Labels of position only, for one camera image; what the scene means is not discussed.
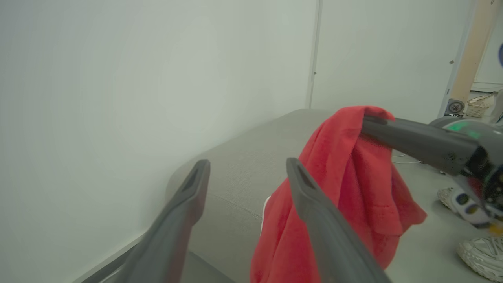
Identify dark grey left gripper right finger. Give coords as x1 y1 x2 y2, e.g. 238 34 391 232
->
286 158 393 283

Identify grey couch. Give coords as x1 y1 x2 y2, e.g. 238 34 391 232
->
81 109 342 283

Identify white sneaker blue yellow spots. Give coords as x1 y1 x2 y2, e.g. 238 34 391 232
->
437 187 494 225

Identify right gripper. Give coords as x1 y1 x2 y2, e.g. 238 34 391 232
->
361 115 503 220

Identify white grey sneaker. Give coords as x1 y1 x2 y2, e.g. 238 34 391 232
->
457 236 503 283

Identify light wooden post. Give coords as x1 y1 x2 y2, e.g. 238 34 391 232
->
449 0 494 103

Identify thin white cable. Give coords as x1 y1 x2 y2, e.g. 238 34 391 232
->
391 153 422 164

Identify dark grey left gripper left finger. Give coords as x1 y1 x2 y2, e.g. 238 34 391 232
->
114 159 211 283

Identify small white background basket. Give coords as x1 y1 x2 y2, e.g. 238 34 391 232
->
466 103 492 118

